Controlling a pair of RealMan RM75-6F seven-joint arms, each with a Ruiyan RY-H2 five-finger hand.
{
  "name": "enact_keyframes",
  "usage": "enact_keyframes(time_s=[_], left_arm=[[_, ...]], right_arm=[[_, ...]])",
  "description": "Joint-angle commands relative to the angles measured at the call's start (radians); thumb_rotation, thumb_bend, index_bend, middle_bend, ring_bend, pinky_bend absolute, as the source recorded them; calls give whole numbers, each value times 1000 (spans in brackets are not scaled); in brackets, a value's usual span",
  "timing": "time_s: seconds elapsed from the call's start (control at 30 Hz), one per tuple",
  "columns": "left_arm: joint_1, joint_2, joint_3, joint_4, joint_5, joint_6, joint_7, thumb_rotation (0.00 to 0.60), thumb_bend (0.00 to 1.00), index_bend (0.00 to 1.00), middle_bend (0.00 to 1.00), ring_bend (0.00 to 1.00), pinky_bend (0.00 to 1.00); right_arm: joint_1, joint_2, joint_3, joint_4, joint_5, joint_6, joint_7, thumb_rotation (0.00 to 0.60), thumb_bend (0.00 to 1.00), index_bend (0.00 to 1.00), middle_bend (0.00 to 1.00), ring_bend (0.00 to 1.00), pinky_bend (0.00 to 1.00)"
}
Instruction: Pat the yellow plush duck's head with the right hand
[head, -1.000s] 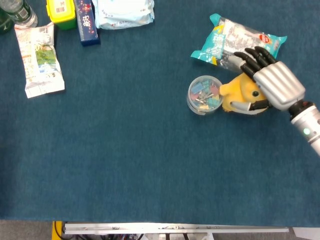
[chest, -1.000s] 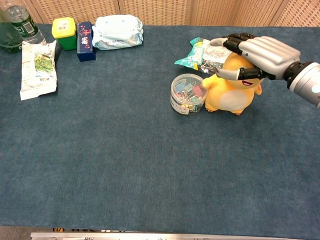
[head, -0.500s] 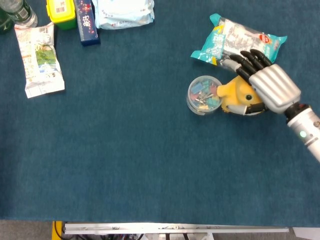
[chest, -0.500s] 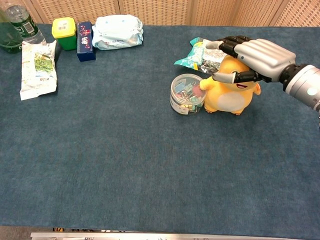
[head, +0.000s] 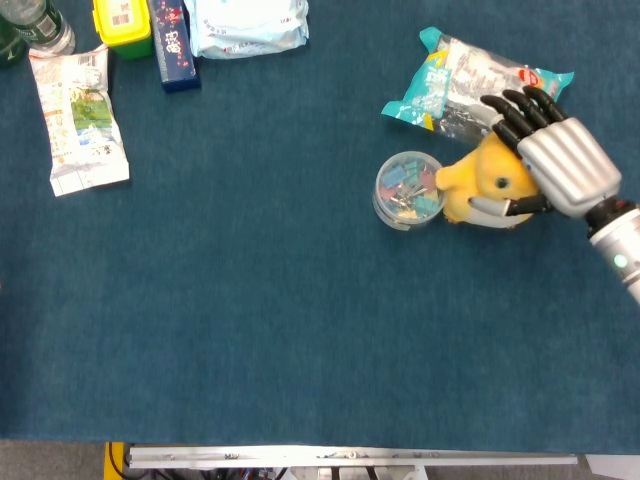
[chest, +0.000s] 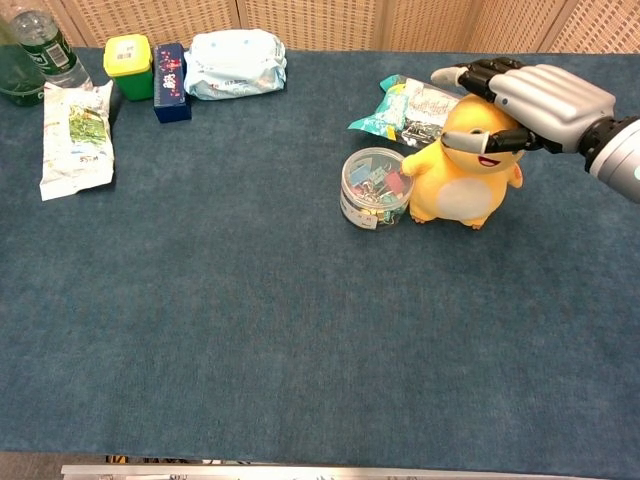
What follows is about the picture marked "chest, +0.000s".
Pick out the dark blue carton box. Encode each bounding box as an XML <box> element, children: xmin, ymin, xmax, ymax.
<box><xmin>152</xmin><ymin>42</ymin><xmax>193</xmax><ymax>125</ymax></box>

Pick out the wicker folding screen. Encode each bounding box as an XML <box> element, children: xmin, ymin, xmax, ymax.
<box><xmin>0</xmin><ymin>0</ymin><xmax>640</xmax><ymax>55</ymax></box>

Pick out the teal snack bag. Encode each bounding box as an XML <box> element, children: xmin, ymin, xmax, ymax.
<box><xmin>347</xmin><ymin>73</ymin><xmax>466</xmax><ymax>149</ymax></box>

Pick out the aluminium frame rail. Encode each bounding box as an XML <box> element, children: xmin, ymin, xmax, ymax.
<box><xmin>60</xmin><ymin>463</ymin><xmax>640</xmax><ymax>480</ymax></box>

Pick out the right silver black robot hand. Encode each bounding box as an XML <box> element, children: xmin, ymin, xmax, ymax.
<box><xmin>430</xmin><ymin>57</ymin><xmax>617</xmax><ymax>156</ymax></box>

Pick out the white green snack bag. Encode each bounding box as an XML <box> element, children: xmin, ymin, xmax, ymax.
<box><xmin>39</xmin><ymin>79</ymin><xmax>117</xmax><ymax>202</ymax></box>

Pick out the blue table cloth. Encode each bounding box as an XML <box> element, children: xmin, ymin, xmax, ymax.
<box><xmin>0</xmin><ymin>46</ymin><xmax>640</xmax><ymax>480</ymax></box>

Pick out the clear plastic water bottle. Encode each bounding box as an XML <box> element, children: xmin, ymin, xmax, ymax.
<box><xmin>8</xmin><ymin>9</ymin><xmax>94</xmax><ymax>91</ymax></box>

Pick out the yellow green lidded box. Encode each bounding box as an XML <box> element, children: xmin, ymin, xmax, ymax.
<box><xmin>102</xmin><ymin>34</ymin><xmax>155</xmax><ymax>103</ymax></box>

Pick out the clear tub of binder clips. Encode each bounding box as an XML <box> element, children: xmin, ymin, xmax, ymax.
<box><xmin>339</xmin><ymin>146</ymin><xmax>416</xmax><ymax>232</ymax></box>

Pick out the yellow duck plush toy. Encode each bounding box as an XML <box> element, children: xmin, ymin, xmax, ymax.
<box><xmin>400</xmin><ymin>93</ymin><xmax>526</xmax><ymax>231</ymax></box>

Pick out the light blue wet wipes pack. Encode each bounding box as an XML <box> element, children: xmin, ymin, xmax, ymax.
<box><xmin>183</xmin><ymin>28</ymin><xmax>289</xmax><ymax>102</ymax></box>

